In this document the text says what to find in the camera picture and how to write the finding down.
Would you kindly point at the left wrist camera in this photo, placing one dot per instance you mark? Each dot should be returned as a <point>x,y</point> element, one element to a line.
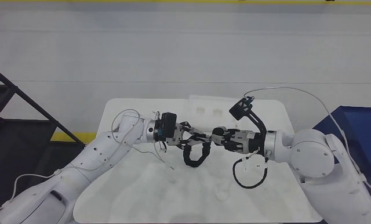
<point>169,124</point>

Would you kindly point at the blue bin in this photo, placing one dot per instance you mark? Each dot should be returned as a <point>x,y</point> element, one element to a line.
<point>352,131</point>

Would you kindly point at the white foam tray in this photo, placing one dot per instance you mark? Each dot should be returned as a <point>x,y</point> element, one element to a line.
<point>208,109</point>

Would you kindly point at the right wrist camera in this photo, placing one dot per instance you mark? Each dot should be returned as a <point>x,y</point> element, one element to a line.
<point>240,109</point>

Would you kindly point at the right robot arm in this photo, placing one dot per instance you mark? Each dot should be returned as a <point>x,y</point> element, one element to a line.
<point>313,157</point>

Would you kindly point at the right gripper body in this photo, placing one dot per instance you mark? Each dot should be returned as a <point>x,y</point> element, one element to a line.
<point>255,142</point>

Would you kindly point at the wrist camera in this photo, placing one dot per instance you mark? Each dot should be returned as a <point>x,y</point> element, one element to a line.
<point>240,109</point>
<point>169,124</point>

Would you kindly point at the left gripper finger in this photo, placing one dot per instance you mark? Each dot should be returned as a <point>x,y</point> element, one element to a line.
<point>192,142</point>
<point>197,134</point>

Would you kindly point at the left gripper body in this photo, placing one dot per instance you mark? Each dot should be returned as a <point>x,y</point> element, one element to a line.
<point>179,136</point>

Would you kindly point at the black metal rack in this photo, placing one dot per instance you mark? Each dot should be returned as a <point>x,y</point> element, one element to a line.
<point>26,142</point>

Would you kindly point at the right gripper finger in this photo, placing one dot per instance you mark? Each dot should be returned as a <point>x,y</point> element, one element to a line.
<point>224,131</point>
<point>227,144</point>

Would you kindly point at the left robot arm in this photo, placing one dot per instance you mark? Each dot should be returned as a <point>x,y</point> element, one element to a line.
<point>87,163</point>

